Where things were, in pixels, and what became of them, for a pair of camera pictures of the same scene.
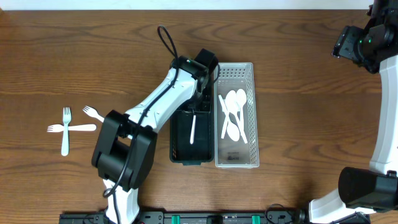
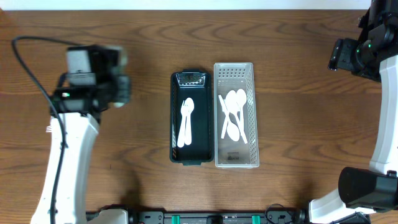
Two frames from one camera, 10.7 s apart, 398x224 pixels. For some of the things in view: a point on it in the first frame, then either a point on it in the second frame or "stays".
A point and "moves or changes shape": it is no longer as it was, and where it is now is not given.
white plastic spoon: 193,129 to 189,106
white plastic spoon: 232,130 stays
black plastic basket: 192,134 stays
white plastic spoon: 231,104 stays
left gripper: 196,106 to 121,86
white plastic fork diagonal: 92,112 moves or changes shape
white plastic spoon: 241,98 stays
